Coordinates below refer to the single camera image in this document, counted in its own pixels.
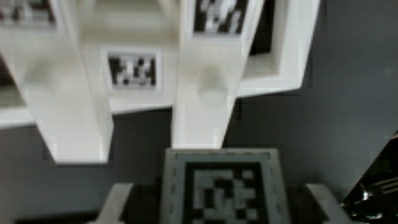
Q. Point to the white chair backrest part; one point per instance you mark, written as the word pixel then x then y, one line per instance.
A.
pixel 110 56

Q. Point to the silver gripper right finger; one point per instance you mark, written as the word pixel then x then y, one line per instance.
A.
pixel 329 205

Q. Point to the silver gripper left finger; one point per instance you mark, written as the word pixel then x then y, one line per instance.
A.
pixel 114 204

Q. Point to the white tagged cube front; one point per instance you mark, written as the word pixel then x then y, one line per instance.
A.
pixel 222 187

